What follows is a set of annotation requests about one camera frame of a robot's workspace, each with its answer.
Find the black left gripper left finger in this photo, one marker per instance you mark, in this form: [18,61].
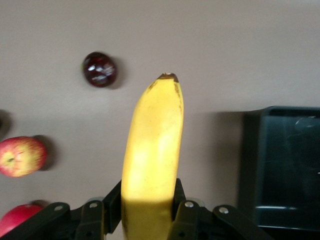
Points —
[87,220]

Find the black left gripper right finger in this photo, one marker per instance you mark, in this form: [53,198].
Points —
[200,222]

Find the yellow banana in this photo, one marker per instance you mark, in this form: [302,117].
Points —
[152,150]

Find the red yellow apple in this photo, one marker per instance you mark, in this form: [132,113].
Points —
[21,156]

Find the black plastic tray box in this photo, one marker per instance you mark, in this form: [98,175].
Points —
[287,162]

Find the red pomegranate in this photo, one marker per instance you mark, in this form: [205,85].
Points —
[15,217]

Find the dark purple mangosteen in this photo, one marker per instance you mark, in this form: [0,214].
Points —
[100,70]

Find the brown table cover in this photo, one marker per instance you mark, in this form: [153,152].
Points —
[225,50]

